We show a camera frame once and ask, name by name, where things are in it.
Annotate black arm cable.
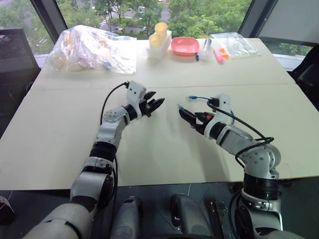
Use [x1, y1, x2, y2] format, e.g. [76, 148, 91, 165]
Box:
[207, 98, 275, 172]
[100, 82, 130, 126]

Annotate short yellow plastic cup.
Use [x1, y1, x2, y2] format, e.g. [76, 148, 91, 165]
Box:
[149, 33, 162, 49]

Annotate clear tube with blue cap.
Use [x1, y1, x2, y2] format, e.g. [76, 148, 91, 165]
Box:
[195, 38, 213, 62]

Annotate white rectangular cup holder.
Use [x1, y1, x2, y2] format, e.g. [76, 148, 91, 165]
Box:
[146, 29, 173, 61]

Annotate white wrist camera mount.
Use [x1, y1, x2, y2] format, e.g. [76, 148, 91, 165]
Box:
[211, 94, 232, 125]
[126, 80, 147, 117]

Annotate grey window blind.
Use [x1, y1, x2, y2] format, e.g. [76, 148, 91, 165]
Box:
[257, 0, 319, 47]

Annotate tall yellow plastic cup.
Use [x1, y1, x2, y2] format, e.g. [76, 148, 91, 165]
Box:
[154, 22, 167, 38]

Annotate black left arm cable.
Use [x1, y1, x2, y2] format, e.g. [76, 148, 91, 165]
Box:
[100, 82, 130, 126]

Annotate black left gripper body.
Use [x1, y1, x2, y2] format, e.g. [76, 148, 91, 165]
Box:
[138, 99, 154, 118]

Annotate large clear stuffed plastic bag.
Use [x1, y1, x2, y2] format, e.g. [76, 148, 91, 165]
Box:
[45, 24, 138, 75]

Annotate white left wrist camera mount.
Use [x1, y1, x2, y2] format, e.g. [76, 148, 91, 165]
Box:
[126, 80, 147, 117]

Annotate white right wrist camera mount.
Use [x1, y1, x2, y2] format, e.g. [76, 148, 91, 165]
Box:
[211, 94, 232, 125]

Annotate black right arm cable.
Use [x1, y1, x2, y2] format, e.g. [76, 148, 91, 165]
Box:
[207, 98, 275, 172]

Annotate dark window frame post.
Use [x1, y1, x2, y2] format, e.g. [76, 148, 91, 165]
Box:
[29, 0, 68, 43]
[237, 0, 279, 38]

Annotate black office chair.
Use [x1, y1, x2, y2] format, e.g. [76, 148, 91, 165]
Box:
[0, 27, 42, 140]

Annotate blue Ethernet cable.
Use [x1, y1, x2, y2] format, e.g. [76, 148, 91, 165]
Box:
[176, 95, 236, 125]

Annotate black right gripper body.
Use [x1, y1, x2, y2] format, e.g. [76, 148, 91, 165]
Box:
[194, 112, 214, 134]

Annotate pink plastic bowl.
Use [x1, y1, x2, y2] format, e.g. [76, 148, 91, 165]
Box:
[170, 36, 200, 57]

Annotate clear flat zip bag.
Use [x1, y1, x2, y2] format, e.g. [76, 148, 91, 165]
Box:
[210, 32, 261, 59]

